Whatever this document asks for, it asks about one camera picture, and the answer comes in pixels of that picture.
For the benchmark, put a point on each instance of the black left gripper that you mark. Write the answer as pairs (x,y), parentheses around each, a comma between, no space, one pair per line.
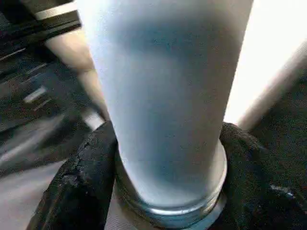
(29,62)

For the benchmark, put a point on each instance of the white plastic table leg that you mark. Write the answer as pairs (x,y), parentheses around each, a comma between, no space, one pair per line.
(168,96)

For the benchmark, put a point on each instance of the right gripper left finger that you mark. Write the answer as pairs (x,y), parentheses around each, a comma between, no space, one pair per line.
(79,191)

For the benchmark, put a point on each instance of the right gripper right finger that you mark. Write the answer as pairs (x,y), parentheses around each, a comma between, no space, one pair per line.
(264,196)

